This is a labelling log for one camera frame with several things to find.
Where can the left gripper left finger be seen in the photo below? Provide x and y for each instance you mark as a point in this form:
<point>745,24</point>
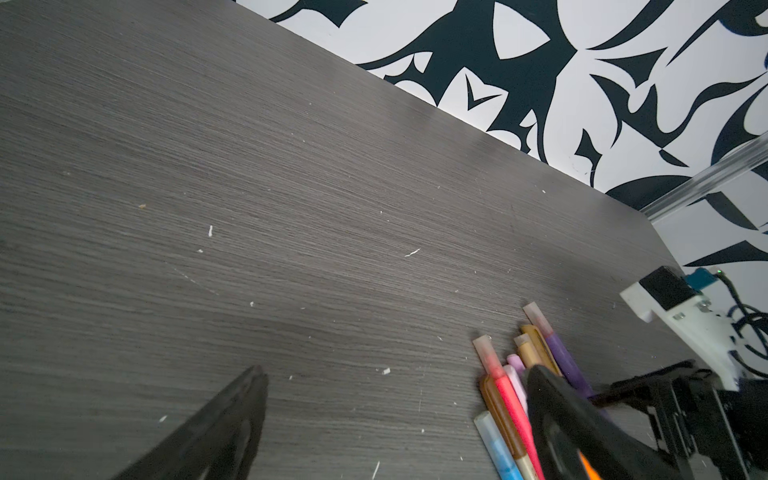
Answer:
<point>220,441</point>

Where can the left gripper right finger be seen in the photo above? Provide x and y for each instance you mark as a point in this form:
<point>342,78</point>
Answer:
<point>564,423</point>

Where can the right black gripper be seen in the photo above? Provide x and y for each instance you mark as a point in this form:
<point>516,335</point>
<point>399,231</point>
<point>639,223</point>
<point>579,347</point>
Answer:
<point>690,414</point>

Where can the orange highlighter pen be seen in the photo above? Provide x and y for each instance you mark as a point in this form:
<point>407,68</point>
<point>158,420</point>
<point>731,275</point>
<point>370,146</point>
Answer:
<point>591,473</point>

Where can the blue highlighter pen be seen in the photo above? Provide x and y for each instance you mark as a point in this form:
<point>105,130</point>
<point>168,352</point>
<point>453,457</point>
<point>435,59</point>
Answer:
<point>496,447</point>

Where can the purple marker pen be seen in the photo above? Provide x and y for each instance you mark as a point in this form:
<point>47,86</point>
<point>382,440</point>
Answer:
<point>560,354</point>

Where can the pink highlighter pen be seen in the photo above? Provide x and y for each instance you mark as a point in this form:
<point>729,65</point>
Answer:
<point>493,367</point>

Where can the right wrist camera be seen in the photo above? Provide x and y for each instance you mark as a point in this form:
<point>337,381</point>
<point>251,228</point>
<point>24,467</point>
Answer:
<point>665,294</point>

